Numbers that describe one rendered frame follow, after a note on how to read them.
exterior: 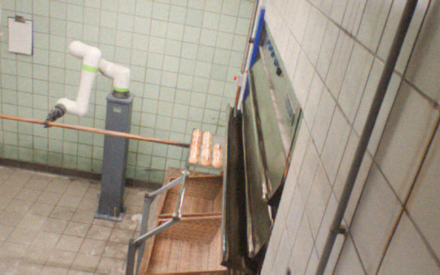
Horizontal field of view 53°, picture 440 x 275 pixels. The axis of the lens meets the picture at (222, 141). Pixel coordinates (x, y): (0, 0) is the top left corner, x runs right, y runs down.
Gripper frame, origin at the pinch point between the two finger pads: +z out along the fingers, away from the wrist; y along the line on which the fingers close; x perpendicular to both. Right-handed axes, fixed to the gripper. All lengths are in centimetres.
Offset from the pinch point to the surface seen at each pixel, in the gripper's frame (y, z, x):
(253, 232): -29, 130, -132
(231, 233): -23, 125, -124
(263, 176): -56, 129, -130
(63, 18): -44, -128, 32
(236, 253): -23, 138, -125
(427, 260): -107, 237, -132
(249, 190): -29, 97, -132
